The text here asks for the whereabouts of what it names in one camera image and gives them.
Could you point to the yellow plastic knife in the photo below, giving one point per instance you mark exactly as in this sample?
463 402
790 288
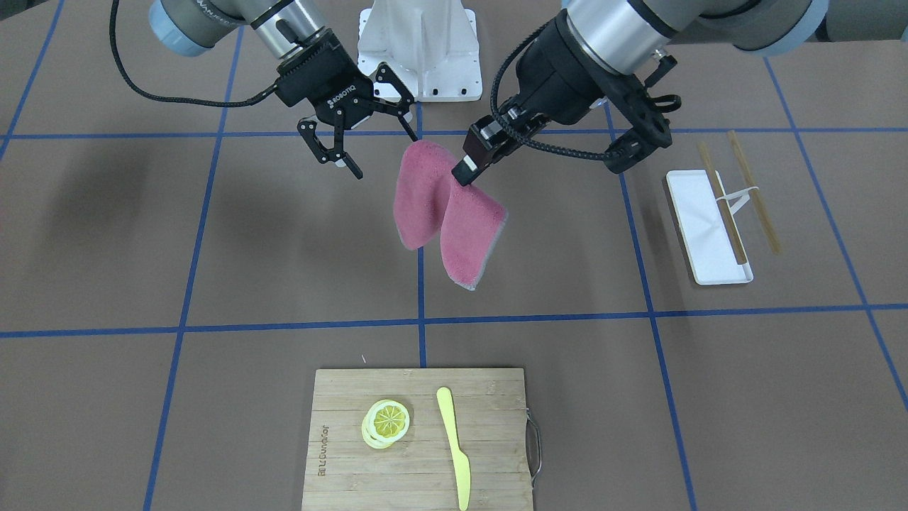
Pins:
460 461

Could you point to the wooden chopstick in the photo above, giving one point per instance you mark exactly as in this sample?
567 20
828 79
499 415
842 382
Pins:
755 194
722 204

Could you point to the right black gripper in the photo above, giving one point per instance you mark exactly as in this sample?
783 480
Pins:
332 86

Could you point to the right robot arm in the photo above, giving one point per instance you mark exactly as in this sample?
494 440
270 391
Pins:
190 28

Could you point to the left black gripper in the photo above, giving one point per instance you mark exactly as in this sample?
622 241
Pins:
560 74

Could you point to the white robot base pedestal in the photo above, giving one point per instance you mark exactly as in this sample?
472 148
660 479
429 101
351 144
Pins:
432 46

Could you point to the white rectangular tray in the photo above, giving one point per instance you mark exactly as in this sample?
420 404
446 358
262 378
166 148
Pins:
707 248

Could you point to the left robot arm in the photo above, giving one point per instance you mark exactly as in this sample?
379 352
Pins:
617 51

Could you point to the yellow lemon slices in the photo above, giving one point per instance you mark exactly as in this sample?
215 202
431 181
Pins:
385 423

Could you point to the red wiping cloth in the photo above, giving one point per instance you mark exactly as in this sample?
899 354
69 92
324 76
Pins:
430 203

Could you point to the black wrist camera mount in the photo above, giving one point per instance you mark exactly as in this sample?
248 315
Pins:
649 129

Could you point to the bamboo cutting board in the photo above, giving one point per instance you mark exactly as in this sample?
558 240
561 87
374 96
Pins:
416 472

